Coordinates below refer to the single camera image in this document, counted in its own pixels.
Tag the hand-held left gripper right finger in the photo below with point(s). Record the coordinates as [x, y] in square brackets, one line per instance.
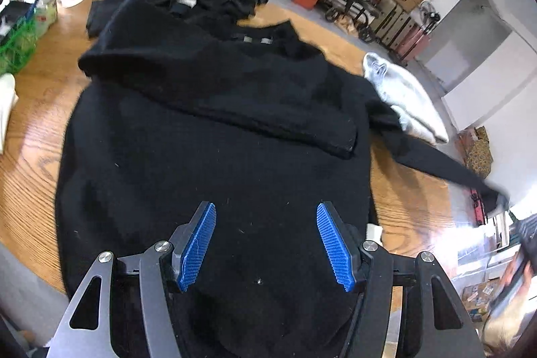
[335, 251]

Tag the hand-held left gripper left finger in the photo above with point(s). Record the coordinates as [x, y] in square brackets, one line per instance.
[197, 251]

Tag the black knit sweater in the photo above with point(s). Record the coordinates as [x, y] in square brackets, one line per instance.
[209, 173]

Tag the person's right forearm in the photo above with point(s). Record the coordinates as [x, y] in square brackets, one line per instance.
[503, 324]

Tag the yellow patterned bag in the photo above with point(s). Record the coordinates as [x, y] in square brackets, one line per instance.
[476, 152]

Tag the white folded sweater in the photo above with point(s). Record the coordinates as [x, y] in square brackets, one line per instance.
[402, 93]

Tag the pink suitcase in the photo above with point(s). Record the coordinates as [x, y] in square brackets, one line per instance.
[413, 45]

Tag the olive suitcase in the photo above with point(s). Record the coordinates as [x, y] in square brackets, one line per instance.
[390, 22]

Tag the white cloth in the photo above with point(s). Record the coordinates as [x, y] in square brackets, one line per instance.
[6, 110]

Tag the black standing fan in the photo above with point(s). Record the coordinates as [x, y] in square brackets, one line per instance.
[428, 15]

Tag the black garment with white stripes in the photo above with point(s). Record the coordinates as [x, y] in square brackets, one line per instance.
[184, 2]

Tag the flat black garment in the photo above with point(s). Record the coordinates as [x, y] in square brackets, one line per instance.
[103, 16]

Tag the green plastic basket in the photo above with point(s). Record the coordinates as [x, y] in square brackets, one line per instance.
[16, 47]

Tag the clear plastic container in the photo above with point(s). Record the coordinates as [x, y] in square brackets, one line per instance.
[47, 16]

